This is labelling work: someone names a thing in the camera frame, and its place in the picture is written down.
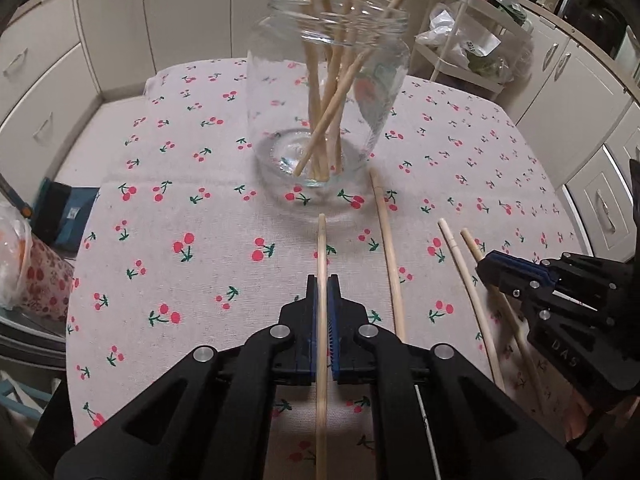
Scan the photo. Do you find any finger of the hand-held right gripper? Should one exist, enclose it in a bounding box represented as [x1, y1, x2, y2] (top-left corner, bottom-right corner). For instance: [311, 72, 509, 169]
[475, 260, 640, 392]
[487, 251, 640, 311]

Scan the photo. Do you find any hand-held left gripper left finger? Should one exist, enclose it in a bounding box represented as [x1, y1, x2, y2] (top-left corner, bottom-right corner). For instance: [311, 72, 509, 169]
[54, 275, 321, 480]

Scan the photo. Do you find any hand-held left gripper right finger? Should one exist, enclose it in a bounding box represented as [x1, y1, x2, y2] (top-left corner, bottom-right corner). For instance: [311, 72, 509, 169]
[327, 275, 583, 480]

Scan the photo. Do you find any long wooden chopstick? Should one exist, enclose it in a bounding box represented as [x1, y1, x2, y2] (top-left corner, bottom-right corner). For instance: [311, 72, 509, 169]
[438, 218, 506, 388]
[369, 169, 407, 346]
[315, 213, 330, 480]
[460, 228, 543, 411]

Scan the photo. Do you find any bunch of wooden chopsticks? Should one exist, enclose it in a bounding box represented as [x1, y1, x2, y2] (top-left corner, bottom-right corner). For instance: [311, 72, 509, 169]
[291, 0, 433, 183]

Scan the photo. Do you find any clear glass jar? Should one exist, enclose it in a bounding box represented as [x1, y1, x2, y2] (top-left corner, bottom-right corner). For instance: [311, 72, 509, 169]
[246, 0, 412, 188]

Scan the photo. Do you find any white drawer unit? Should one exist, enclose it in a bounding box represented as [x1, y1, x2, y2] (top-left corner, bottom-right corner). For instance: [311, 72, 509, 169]
[562, 105, 640, 261]

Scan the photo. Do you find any cherry print tablecloth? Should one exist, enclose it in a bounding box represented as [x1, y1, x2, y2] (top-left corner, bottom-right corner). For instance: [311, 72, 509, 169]
[65, 57, 601, 480]

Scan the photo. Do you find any bag of green vegetables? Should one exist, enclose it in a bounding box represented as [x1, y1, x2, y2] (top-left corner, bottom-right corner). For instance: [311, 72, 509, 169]
[467, 52, 513, 83]

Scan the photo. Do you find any white base cabinet with doors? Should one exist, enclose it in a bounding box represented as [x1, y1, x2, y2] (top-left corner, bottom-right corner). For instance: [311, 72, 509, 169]
[72, 0, 451, 78]
[515, 7, 633, 128]

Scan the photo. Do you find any white plastic bag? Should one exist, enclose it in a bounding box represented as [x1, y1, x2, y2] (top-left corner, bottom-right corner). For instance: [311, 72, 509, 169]
[417, 2, 501, 68]

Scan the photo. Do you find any white rolling cart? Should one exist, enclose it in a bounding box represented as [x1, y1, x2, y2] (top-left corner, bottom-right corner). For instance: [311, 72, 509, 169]
[415, 0, 533, 96]

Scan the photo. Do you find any white water boiler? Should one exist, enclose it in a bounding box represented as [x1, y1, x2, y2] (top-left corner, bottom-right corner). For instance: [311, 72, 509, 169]
[612, 25, 640, 68]

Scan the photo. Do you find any black rice cooker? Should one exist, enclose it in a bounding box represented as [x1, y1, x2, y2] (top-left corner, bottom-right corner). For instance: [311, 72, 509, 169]
[565, 0, 628, 56]

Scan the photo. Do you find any blue black box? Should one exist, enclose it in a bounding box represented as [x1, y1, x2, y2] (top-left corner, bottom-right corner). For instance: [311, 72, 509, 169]
[42, 178, 101, 253]

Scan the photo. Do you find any plastic bag with orange contents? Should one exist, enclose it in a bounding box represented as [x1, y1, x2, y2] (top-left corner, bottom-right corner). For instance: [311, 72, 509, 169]
[0, 202, 76, 322]

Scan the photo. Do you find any white base cabinet with drawers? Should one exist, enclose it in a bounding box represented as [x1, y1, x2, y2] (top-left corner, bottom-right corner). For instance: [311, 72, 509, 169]
[0, 0, 103, 133]

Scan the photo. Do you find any grey mop handle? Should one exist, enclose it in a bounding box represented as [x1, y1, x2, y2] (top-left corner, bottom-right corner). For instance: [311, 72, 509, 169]
[0, 172, 30, 218]

